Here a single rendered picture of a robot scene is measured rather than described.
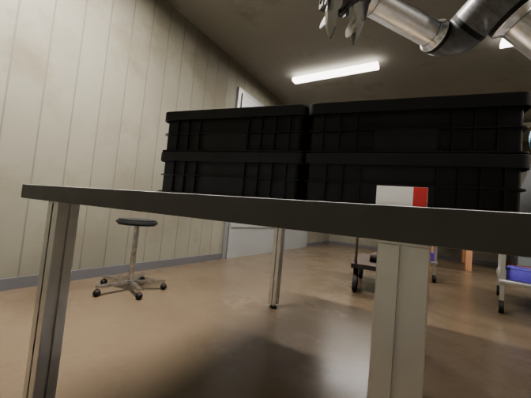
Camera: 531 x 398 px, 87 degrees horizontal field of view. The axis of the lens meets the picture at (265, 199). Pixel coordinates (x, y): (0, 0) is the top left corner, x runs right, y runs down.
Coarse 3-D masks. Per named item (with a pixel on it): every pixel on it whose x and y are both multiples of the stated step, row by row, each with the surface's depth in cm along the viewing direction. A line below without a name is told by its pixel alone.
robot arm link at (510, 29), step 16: (480, 0) 77; (496, 0) 75; (512, 0) 73; (528, 0) 72; (464, 16) 81; (480, 16) 78; (496, 16) 76; (512, 16) 74; (528, 16) 73; (480, 32) 81; (496, 32) 78; (512, 32) 76; (528, 32) 74; (528, 48) 76
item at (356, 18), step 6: (354, 6) 61; (360, 6) 62; (354, 12) 62; (360, 12) 62; (354, 18) 62; (360, 18) 62; (348, 24) 66; (354, 24) 62; (360, 24) 62; (348, 30) 66; (354, 30) 62; (360, 30) 62; (348, 36) 66; (354, 36) 62; (354, 42) 62
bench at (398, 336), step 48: (48, 192) 72; (96, 192) 61; (144, 192) 53; (48, 240) 81; (384, 240) 31; (432, 240) 29; (480, 240) 27; (528, 240) 25; (48, 288) 79; (384, 288) 35; (48, 336) 79; (384, 336) 35; (48, 384) 80; (384, 384) 34
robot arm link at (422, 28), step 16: (384, 0) 77; (400, 0) 78; (368, 16) 81; (384, 16) 79; (400, 16) 79; (416, 16) 80; (400, 32) 84; (416, 32) 83; (432, 32) 83; (448, 32) 83; (464, 32) 82; (432, 48) 86; (448, 48) 86; (464, 48) 85
